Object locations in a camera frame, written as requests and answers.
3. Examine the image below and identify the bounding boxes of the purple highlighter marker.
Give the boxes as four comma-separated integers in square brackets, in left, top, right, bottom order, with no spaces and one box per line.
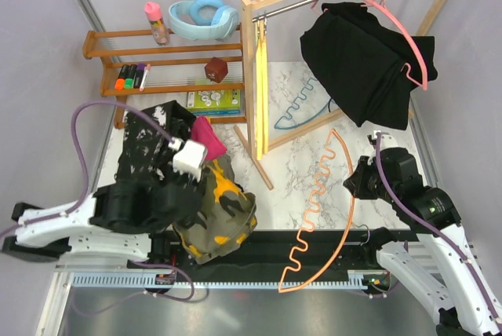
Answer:
[133,63,146,89]

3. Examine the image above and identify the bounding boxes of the green highlighter marker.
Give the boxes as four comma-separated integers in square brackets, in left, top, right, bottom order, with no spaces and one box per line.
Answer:
[124,64,137,89]

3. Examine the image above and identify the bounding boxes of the orange hanger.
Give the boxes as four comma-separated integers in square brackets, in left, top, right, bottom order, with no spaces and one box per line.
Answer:
[278,128,355,294]

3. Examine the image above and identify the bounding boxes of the camouflage yellow trousers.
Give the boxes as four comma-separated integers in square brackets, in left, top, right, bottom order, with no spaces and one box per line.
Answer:
[173,155,257,265]

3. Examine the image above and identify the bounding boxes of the pink water bottle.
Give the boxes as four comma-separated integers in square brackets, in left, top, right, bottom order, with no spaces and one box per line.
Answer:
[144,2,169,46]

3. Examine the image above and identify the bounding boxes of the blue hanger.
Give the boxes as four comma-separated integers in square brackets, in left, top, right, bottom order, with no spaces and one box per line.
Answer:
[274,77,335,131]

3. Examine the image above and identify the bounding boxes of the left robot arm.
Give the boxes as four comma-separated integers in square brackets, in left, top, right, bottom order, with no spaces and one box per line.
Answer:
[1,173,205,268]

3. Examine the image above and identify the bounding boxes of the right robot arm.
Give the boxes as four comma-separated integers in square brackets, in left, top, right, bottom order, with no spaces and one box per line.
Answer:
[344,141,501,335]

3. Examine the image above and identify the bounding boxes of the pink hanger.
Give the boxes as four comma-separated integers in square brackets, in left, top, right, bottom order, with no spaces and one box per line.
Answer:
[322,0,434,90]

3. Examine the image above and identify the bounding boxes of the wooden shelf rack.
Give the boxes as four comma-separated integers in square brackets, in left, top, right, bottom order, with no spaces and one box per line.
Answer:
[82,27,247,104]

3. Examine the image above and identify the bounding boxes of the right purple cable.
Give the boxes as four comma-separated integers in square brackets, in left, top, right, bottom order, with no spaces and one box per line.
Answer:
[374,133,499,321]

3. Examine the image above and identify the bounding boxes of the wooden clothes rack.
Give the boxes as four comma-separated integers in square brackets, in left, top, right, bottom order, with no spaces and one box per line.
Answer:
[234,0,447,191]

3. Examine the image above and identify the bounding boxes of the black white patterned trousers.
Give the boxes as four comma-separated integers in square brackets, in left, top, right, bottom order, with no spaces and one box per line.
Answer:
[115,100,196,185]

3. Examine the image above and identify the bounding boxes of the pink trousers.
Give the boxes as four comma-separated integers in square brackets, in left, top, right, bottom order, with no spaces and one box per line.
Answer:
[191,116,227,161]

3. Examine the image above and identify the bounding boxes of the green card box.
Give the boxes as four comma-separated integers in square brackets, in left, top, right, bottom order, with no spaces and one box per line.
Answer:
[185,89,242,116]

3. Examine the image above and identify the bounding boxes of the purple cable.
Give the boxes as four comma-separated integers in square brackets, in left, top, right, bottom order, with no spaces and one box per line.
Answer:
[0,100,197,316]
[374,133,499,321]

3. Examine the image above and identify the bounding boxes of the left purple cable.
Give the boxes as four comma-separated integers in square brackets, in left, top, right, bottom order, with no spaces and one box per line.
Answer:
[0,100,197,316]

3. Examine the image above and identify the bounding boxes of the white pink pen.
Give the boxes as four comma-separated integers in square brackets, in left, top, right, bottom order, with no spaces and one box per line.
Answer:
[140,64,151,92]

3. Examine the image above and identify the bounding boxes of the orange highlighter marker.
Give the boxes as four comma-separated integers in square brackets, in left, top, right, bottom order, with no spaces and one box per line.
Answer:
[115,64,129,90]

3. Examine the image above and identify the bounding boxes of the brown cube box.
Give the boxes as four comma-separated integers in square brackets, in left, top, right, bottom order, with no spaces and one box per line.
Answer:
[205,57,228,83]

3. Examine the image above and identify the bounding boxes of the yellow hanger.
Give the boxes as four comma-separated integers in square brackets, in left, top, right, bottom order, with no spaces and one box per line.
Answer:
[262,16,269,154]
[256,21,264,160]

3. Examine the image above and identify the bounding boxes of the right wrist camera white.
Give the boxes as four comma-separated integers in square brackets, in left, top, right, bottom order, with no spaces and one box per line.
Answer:
[368,130,398,151]

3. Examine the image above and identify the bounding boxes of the white cable duct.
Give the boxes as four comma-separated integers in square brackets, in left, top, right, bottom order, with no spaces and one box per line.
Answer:
[71,272,368,290]

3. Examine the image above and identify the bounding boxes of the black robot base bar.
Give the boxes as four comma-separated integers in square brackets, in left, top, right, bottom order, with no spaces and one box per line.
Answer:
[149,229,381,284]

